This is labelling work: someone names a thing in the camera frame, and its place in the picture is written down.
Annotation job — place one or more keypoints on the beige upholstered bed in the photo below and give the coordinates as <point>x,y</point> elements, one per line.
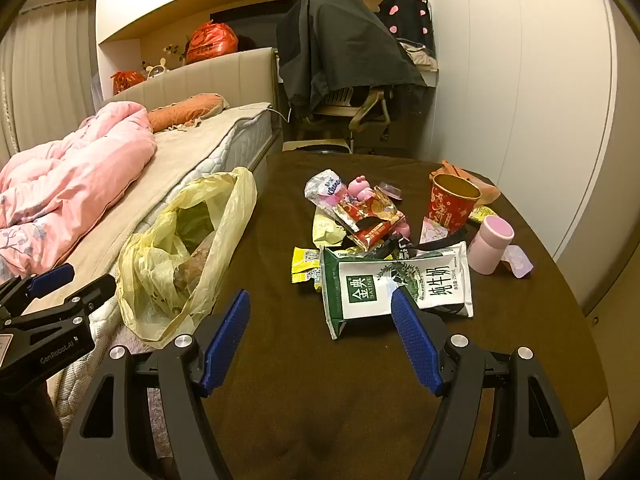
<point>210,75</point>

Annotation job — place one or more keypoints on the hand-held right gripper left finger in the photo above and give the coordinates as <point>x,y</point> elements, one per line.
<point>231,340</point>

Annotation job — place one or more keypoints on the black bag pink spots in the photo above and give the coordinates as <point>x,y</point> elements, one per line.
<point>405,15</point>

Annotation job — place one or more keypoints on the white quilted mattress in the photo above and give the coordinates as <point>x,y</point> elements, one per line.
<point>245,135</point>

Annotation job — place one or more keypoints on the magenta wrapper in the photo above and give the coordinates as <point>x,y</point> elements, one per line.
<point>517,260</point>

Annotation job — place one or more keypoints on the orange plastic wrapper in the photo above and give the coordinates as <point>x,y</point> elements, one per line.
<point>487,190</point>

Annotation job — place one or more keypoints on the small pink bottle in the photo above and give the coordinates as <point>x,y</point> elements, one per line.
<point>487,250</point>

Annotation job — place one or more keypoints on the small clear plastic packet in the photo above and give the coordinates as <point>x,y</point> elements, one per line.
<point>390,191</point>

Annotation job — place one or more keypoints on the red gold snack wrapper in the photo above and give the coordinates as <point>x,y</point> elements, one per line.
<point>367,210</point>

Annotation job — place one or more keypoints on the white green milk carton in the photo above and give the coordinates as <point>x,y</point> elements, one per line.
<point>360,285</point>

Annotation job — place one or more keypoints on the large orange plastic bag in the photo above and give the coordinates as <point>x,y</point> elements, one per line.
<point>212,42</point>

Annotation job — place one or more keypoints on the orange pillow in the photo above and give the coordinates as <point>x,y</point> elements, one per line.
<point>185,110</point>

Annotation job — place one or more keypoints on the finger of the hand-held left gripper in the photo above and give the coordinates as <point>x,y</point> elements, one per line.
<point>50,275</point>
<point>95,290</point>

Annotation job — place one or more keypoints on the light pink wrapper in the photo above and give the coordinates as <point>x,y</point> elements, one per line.
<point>435,232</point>

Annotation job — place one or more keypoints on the small orange plastic bag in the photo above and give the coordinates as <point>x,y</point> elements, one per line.
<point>127,82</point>

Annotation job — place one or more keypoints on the white panelled wardrobe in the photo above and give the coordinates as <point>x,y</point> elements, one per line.
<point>525,85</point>

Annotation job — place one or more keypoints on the pink pig toy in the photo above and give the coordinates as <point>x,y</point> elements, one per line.
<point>361,187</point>

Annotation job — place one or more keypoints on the dark grey jacket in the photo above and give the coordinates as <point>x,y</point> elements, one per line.
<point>340,45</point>

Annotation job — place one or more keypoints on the beige curtain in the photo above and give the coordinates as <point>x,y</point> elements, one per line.
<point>50,60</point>

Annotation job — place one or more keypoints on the pile of clothes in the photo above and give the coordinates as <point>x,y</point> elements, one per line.
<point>420,57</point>

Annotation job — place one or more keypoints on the clear blue print wrapper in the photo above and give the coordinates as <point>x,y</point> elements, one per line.
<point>325,185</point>

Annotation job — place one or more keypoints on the black foil wrapper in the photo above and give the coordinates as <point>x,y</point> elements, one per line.
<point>395,250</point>

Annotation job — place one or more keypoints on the yellow packet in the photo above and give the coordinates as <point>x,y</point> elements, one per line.
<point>481,212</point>
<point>310,279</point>
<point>305,259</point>

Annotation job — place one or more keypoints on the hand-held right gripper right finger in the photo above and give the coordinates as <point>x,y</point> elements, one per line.
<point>415,345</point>

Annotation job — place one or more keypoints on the white plush toy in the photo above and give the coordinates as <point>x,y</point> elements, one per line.
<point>155,67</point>

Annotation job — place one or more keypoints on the yellow plastic bag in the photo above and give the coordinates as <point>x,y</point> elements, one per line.
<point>150,255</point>

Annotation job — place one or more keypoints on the red paper cup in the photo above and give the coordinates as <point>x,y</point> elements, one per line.
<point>445,210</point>

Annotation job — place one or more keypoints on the pink quilt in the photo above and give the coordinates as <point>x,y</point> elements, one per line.
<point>75,175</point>

